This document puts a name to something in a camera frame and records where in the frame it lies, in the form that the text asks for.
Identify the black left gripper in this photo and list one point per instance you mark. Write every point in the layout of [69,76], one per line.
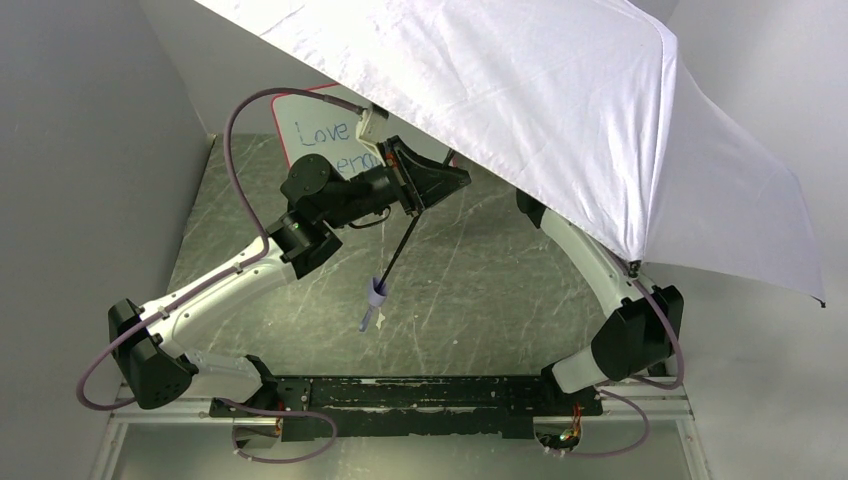
[407,183]

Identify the white and black folding umbrella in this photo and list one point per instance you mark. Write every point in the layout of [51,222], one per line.
[587,106]

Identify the aluminium frame rail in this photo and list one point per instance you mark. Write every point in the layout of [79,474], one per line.
[643,400]

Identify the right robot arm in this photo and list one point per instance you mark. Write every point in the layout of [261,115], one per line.
[642,320]

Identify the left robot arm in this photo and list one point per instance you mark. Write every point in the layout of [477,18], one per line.
[159,358]

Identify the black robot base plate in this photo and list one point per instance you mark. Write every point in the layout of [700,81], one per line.
[351,406]

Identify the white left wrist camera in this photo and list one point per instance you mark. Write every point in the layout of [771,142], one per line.
[371,125]

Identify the red framed whiteboard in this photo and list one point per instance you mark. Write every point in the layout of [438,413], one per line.
[310,126]

